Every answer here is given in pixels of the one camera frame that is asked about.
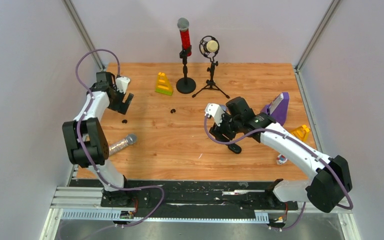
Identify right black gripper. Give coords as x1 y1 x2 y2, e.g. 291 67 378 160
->
209 110 242 146

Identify black earbud charging case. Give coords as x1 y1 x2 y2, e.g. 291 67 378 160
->
227 143 243 155

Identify lavender earbud charging case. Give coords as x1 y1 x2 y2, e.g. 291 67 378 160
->
220 105 227 112

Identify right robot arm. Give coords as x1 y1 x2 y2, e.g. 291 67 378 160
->
204 97 354 213

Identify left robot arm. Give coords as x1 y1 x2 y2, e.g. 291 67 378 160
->
62 71 134 207

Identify silver glitter microphone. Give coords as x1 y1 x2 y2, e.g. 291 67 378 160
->
109 133 138 156

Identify yellow green toy block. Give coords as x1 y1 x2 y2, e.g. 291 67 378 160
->
155 72 174 96

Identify small red white toy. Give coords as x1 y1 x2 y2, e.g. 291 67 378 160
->
276 154 288 165

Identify purple phone stand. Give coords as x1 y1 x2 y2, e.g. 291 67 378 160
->
260 92 290 126

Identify white phone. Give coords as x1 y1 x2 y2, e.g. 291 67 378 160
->
267 93 284 114

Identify black round-base mic stand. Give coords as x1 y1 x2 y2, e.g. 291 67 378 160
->
176 46 196 94

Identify yellow toy vehicle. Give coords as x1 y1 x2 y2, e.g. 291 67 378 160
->
290 124 311 142

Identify black tripod mic stand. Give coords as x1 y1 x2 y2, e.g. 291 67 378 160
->
191 58 230 99

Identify red microphone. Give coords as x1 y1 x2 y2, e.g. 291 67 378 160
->
177 17 192 57

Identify cream condenser microphone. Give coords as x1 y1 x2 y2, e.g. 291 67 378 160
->
198 35 220 62

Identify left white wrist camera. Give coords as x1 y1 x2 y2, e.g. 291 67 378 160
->
115 76 131 94

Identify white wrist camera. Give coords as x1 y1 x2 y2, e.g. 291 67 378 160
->
115 76 131 94
204 103 226 127

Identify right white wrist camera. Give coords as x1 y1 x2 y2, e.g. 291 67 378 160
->
204 103 226 127

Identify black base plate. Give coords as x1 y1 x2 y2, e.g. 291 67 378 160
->
69 179 302 218

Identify white cable duct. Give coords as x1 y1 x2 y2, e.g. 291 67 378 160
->
60 209 270 224

